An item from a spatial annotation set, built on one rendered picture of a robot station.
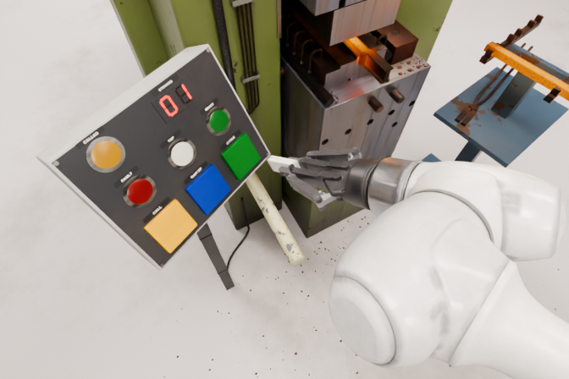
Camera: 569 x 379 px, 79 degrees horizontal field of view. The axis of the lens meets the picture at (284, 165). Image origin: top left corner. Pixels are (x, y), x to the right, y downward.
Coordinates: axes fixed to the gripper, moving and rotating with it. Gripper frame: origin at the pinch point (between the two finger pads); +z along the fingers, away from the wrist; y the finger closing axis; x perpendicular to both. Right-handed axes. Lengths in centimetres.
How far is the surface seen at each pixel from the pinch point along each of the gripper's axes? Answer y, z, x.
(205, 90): 0.9, 13.3, 15.9
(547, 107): 100, -20, -58
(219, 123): -0.4, 12.8, 9.1
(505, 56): 78, -14, -24
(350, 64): 42.1, 12.4, -3.3
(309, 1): 31.7, 8.9, 18.3
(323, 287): 15, 45, -98
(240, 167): -2.1, 12.5, -1.3
